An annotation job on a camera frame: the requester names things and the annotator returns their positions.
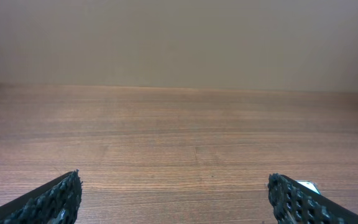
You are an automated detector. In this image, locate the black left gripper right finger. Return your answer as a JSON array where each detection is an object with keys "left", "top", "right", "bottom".
[{"left": 267, "top": 173, "right": 358, "bottom": 224}]

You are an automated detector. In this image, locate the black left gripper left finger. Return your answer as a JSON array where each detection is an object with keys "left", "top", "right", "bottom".
[{"left": 0, "top": 170, "right": 82, "bottom": 223}]

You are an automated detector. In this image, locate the blue Galaxy smartphone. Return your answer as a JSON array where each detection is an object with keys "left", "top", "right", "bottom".
[{"left": 296, "top": 180, "right": 321, "bottom": 195}]

